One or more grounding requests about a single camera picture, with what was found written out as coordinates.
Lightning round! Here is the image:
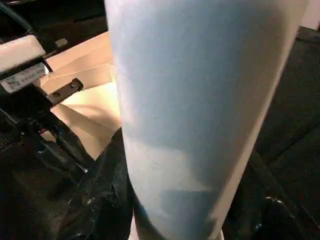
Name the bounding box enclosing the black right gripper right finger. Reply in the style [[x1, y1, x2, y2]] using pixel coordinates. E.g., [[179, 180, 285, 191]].
[[221, 194, 302, 240]]

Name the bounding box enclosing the black left wrist camera cable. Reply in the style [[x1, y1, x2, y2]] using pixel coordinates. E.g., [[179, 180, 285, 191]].
[[0, 0, 35, 35]]

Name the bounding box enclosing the black work mat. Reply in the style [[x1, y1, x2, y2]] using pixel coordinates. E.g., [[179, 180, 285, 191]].
[[0, 0, 320, 240]]

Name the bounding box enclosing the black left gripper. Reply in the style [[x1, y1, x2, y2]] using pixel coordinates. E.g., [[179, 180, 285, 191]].
[[0, 77, 87, 181]]

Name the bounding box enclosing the white plastic table leg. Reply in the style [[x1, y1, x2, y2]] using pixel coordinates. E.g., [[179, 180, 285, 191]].
[[104, 0, 305, 240]]

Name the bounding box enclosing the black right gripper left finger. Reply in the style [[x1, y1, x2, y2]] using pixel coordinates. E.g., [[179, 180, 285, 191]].
[[67, 129, 142, 240]]

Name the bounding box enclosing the white plastic table top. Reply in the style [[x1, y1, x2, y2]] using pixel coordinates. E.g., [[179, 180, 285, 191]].
[[37, 31, 127, 162]]

